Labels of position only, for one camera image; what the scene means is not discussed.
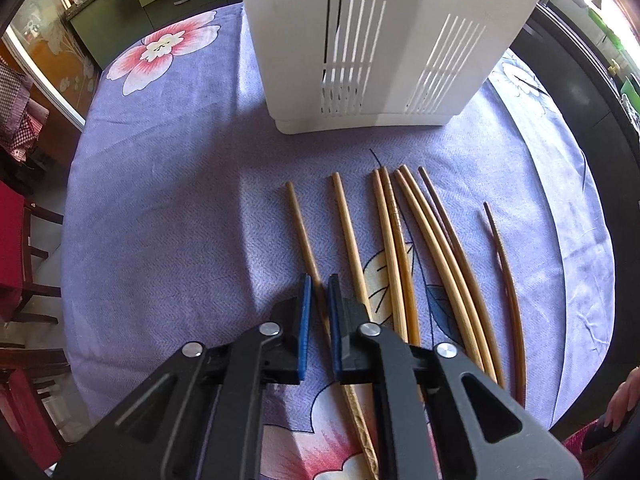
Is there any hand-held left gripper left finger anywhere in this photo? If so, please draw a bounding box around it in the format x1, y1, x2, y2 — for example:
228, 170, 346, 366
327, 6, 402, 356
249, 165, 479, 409
52, 274, 313, 480

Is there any etched sliding glass door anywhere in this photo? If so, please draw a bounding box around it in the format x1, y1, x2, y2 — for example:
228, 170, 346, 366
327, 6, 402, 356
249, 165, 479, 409
2, 0, 103, 133

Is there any person's right hand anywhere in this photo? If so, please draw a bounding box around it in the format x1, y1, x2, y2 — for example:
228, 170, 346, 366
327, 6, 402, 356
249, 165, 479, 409
604, 367, 640, 431

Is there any light bamboo chopstick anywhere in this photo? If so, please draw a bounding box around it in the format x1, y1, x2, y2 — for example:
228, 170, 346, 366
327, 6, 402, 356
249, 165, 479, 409
285, 182, 379, 480
394, 170, 486, 373
371, 170, 408, 343
331, 173, 375, 323
399, 165, 498, 383

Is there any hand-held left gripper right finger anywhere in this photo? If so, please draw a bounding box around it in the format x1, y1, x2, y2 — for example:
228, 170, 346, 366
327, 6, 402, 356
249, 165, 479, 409
327, 274, 585, 480

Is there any purple floral tablecloth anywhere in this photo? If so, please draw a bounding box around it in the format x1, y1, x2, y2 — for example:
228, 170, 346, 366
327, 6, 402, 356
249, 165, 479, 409
60, 0, 616, 480

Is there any red chair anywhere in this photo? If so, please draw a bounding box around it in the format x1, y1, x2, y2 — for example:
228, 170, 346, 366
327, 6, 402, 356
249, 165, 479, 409
0, 347, 71, 461
0, 180, 65, 323

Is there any green plastic container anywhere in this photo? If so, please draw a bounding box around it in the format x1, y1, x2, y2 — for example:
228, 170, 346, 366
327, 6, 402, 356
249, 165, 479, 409
619, 74, 640, 105

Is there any checked apron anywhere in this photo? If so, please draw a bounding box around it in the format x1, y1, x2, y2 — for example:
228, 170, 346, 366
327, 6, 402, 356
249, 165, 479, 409
0, 60, 51, 161

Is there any white slotted utensil holder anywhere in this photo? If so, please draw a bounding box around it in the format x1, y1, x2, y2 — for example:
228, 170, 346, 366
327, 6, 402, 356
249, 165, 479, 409
234, 0, 557, 135

